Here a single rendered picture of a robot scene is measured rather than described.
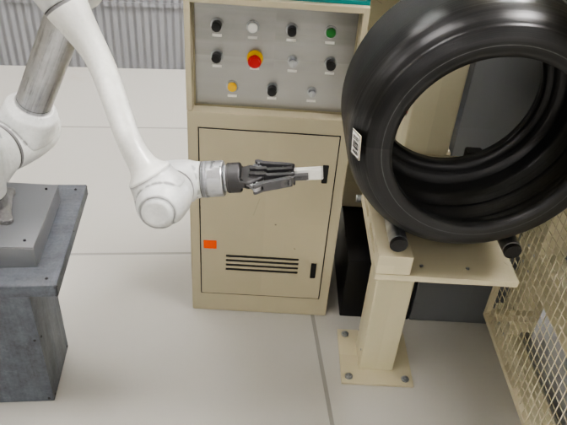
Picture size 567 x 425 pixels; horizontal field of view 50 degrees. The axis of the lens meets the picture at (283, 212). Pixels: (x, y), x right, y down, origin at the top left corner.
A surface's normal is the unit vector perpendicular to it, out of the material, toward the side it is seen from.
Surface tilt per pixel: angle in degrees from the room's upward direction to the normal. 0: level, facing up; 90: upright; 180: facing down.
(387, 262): 90
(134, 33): 90
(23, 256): 90
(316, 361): 0
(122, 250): 0
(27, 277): 0
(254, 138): 90
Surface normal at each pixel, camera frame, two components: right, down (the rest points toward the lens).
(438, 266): 0.07, -0.81
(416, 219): -0.11, 0.69
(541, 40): 0.03, 0.43
